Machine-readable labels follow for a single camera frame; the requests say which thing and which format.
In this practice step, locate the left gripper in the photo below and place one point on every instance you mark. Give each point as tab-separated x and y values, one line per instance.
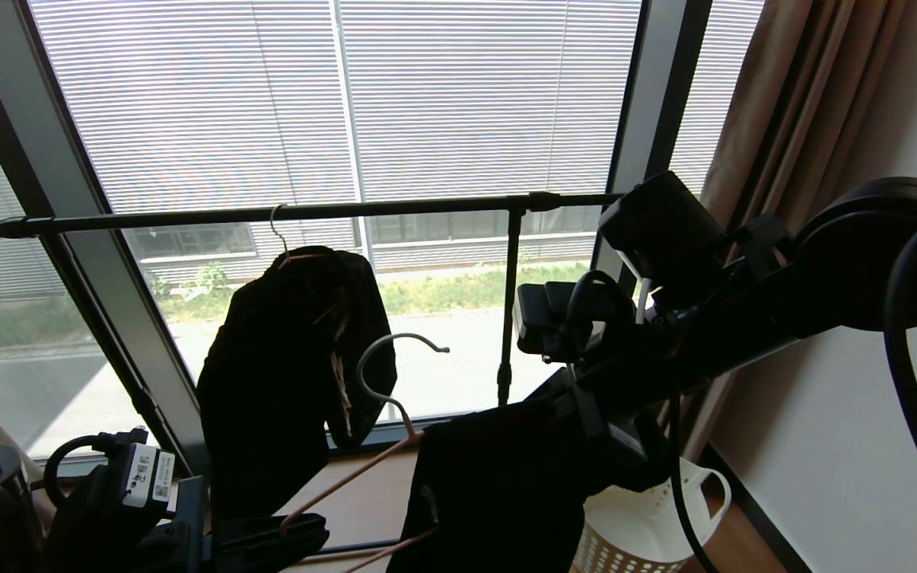
132	541

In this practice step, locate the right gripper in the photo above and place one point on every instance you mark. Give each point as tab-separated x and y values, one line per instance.
618	414

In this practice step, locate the black garment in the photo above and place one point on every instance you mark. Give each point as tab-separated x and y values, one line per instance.
498	493

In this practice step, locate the black shorts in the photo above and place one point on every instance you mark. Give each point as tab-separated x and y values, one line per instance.
267	382

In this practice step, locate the pink clothes hanger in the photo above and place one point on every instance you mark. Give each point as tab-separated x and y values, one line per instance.
363	469
275	231

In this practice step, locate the white laundry basket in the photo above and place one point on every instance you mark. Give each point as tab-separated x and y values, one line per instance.
649	517

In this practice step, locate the black clothes rack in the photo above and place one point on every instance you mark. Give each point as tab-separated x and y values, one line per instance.
188	215

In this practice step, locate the brown curtain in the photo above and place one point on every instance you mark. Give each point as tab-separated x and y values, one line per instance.
777	103

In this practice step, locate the window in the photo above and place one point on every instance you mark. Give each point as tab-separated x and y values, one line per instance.
52	159

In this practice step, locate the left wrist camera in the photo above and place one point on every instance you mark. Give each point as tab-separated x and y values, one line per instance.
144	473

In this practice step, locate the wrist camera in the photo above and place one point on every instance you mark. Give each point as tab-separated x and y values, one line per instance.
144	473
542	318

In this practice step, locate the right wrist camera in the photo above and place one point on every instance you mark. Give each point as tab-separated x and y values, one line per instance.
542	318

